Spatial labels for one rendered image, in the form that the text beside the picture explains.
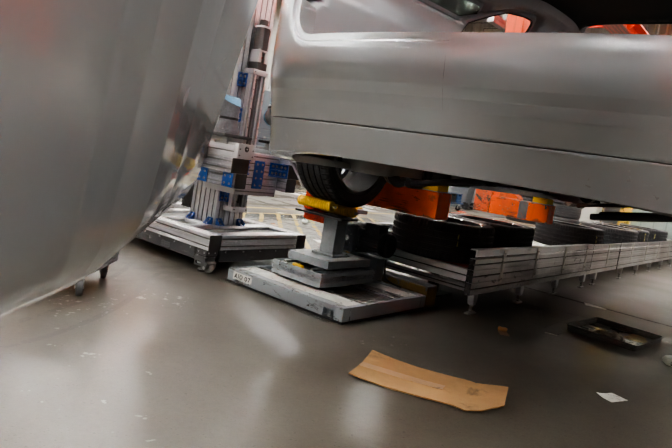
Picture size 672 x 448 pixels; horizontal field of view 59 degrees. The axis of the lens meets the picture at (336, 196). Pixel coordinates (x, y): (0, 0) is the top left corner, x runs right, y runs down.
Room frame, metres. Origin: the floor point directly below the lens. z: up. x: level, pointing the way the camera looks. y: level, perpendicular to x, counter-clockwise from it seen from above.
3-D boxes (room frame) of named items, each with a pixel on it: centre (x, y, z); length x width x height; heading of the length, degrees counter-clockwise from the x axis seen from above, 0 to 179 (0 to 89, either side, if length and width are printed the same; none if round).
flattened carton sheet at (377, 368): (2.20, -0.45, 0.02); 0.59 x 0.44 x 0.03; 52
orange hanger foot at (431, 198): (3.73, -0.44, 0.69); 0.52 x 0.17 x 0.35; 52
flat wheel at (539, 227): (6.11, -2.41, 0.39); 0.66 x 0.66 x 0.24
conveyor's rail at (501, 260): (4.41, -1.60, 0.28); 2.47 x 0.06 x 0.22; 142
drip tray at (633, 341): (3.56, -1.79, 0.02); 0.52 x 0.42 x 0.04; 136
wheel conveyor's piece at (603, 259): (6.03, -2.34, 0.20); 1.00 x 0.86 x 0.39; 142
